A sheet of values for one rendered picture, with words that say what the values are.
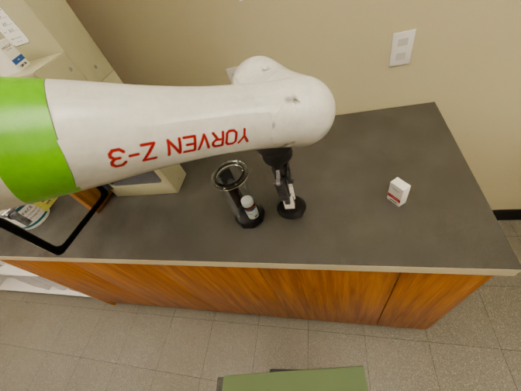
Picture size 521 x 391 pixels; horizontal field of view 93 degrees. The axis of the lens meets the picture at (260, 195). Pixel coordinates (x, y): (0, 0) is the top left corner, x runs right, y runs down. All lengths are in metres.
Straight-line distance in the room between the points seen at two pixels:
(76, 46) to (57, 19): 0.06
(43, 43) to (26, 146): 0.63
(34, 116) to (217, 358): 1.63
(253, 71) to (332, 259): 0.53
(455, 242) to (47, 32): 1.14
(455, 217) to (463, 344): 0.99
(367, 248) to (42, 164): 0.71
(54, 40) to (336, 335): 1.68
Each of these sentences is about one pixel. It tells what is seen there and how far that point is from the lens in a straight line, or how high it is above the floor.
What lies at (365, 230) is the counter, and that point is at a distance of 0.80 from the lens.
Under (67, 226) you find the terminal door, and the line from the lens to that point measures 1.18.
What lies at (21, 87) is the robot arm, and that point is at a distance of 0.30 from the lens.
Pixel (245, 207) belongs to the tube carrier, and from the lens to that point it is 0.75.
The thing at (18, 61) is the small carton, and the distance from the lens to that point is 0.89.
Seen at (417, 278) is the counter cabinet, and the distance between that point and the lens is 0.93.
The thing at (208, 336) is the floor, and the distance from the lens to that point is 1.82.
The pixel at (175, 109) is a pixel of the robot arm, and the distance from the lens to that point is 0.29.
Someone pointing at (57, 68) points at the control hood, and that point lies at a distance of 0.83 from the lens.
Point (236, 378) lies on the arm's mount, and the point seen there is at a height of 1.08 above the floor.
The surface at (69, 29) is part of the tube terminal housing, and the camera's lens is 0.90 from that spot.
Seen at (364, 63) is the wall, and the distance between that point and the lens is 1.14.
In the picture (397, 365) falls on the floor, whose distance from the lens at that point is 1.66.
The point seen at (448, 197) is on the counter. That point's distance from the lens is 0.91.
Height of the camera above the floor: 1.63
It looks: 48 degrees down
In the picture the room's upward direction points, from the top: 22 degrees counter-clockwise
